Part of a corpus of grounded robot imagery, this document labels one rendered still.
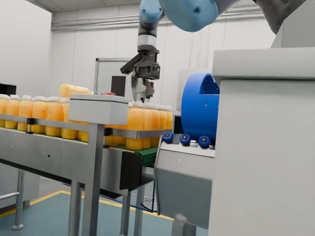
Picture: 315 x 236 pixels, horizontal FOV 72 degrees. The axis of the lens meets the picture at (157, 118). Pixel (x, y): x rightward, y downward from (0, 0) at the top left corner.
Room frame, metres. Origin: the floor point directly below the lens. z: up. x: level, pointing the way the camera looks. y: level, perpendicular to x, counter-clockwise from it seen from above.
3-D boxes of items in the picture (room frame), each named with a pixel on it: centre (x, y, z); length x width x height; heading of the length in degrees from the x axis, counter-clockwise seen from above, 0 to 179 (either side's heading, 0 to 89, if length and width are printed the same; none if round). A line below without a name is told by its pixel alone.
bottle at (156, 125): (1.00, 0.02, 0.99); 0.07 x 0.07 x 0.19
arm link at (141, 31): (0.87, 0.07, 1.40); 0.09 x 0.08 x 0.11; 6
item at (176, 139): (0.97, -0.10, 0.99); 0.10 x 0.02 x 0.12; 152
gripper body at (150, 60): (0.87, 0.06, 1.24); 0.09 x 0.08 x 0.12; 62
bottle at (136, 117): (0.88, 0.09, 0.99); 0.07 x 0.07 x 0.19
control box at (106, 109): (0.81, 0.22, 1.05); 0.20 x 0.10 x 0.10; 62
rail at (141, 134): (1.00, -0.03, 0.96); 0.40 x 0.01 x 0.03; 152
